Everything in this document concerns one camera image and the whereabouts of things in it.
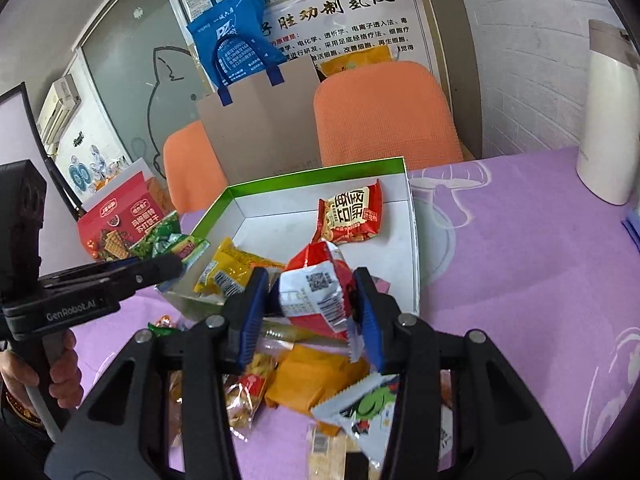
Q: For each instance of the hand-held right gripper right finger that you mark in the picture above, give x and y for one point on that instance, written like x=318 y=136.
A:
x=370 y=320

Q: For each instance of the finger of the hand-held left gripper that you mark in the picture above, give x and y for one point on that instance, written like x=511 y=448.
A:
x=150 y=270

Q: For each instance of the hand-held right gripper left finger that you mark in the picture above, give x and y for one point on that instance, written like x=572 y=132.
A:
x=252 y=310

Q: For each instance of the red white snack packet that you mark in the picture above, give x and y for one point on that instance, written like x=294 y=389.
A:
x=310 y=305

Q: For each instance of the white box with green rim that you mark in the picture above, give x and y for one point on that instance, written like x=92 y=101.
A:
x=280 y=210

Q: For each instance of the person's left forearm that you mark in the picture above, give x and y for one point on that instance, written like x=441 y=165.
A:
x=20 y=435

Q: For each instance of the person's left hand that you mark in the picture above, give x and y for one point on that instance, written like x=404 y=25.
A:
x=62 y=365

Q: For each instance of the yellow snack packet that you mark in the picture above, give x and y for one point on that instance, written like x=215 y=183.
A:
x=225 y=265

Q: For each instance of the small green candy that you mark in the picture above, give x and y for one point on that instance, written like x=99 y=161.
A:
x=162 y=327

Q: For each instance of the red cracker box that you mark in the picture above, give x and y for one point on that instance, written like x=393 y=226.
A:
x=115 y=215

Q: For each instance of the clear orange snack packet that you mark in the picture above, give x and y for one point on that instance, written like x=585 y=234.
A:
x=245 y=395

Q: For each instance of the white green snack packet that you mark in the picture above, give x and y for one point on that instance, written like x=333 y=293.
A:
x=365 y=410

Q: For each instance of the black framed board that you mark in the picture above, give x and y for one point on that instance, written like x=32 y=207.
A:
x=20 y=125

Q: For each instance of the red orange snack packet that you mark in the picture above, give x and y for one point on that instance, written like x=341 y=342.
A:
x=350 y=215

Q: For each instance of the orange chair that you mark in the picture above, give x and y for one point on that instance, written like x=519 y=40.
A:
x=192 y=170
x=385 y=115

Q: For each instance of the white air conditioner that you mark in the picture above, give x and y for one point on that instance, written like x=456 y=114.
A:
x=57 y=107

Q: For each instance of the pale biscuit packet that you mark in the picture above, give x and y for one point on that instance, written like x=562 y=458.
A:
x=327 y=452

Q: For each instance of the purple printed tablecloth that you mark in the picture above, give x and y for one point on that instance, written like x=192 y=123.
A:
x=510 y=270

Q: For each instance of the brown paper bag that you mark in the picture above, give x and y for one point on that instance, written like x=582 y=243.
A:
x=260 y=125

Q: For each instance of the blue tote bag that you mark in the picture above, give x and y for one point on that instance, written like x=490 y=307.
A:
x=235 y=35

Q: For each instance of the yellow bag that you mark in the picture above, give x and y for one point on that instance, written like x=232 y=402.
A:
x=355 y=62

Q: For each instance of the white thermos jug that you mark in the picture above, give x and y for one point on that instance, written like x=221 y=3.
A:
x=607 y=110

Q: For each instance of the blue cartoon wall poster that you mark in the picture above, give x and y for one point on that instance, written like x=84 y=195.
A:
x=90 y=160

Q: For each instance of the white text wall poster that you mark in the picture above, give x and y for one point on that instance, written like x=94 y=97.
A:
x=350 y=15

